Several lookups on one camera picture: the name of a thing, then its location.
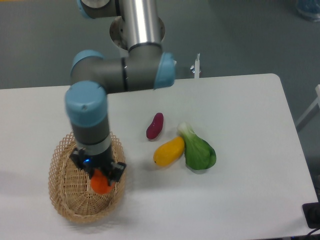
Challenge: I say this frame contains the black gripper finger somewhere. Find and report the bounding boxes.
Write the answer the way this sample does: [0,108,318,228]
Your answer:
[102,161,127,186]
[69,148,93,180]

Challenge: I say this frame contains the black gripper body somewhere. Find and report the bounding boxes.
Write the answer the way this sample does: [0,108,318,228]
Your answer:
[85,146,114,171]

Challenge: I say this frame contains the orange toy fruit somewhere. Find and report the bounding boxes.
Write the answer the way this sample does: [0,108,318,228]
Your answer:
[90,169,115,195]

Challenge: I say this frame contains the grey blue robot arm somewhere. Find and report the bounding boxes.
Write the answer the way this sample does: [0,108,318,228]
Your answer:
[64,0,175,185]

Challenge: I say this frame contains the woven wicker basket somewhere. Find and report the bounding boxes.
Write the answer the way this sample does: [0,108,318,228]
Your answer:
[48,132,126,224]

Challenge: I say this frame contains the yellow toy mango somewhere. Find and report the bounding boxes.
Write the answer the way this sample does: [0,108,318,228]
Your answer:
[153,136,185,167]

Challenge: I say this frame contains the purple toy sweet potato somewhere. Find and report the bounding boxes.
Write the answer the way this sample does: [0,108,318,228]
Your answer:
[146,112,164,140]

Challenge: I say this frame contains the green toy bok choy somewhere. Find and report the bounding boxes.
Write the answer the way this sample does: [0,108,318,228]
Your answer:
[177,122,217,171]

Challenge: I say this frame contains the black device at table edge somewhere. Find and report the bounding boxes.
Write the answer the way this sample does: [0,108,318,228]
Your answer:
[302,202,320,229]

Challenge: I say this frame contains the blue object top right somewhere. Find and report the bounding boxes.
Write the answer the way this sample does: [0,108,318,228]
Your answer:
[296,0,320,22]

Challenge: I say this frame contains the white pedestal foot bracket right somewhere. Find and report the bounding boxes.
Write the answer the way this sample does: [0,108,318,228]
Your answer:
[174,52,202,79]

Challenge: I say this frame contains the white frame at right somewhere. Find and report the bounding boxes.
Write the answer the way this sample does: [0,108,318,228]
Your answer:
[295,84,320,132]

